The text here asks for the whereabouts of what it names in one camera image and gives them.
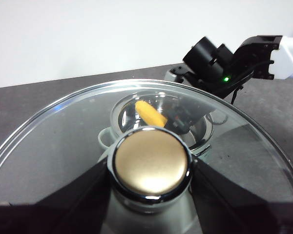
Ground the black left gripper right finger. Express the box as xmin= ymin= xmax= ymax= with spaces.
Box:
xmin=189 ymin=160 xmax=293 ymax=234

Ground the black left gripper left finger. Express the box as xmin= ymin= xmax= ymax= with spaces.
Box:
xmin=0 ymin=161 xmax=111 ymax=234

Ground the glass lid with green knob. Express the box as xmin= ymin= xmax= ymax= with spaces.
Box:
xmin=0 ymin=78 xmax=293 ymax=234

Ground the black cable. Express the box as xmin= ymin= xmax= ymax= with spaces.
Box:
xmin=230 ymin=85 xmax=244 ymax=105

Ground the sage green electric pot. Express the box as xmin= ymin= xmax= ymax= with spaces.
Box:
xmin=98 ymin=91 xmax=229 ymax=157

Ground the yellow corn cob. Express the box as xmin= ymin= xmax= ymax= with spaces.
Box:
xmin=135 ymin=100 xmax=168 ymax=128

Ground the pale grey camera box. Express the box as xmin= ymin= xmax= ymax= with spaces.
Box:
xmin=164 ymin=66 xmax=186 ymax=82

